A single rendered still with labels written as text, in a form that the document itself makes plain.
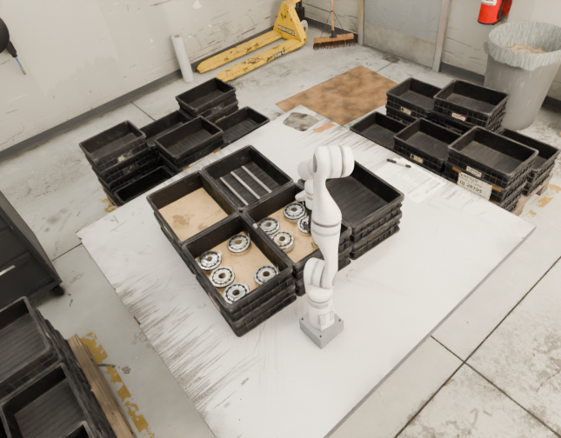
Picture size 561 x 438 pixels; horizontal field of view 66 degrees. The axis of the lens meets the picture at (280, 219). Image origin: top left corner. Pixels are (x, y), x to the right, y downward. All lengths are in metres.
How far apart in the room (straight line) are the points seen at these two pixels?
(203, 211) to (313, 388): 0.96
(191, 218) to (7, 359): 1.09
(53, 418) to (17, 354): 0.36
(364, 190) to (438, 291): 0.57
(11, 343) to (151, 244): 0.82
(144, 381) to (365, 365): 1.38
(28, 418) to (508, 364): 2.33
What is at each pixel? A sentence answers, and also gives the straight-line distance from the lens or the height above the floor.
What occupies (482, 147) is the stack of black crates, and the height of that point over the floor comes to 0.49.
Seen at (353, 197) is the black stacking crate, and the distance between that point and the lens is 2.04.
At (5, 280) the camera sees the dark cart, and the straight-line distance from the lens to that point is 3.04.
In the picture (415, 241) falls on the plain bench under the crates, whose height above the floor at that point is 0.70.
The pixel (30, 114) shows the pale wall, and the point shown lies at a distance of 4.79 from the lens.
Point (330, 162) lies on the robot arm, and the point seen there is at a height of 1.49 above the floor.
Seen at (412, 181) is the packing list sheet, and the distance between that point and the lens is 2.33.
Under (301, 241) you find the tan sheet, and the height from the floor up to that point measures 0.83.
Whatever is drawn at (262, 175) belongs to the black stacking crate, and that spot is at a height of 0.83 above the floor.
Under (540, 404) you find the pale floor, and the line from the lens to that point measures 2.57.
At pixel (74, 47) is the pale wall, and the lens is 4.73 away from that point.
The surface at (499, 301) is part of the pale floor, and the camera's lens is 2.81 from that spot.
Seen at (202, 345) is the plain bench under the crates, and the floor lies 0.70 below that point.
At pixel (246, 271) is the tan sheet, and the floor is 0.83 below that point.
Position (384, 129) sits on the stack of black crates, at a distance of 3.45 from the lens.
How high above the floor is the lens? 2.23
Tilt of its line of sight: 46 degrees down
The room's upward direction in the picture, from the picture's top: 10 degrees counter-clockwise
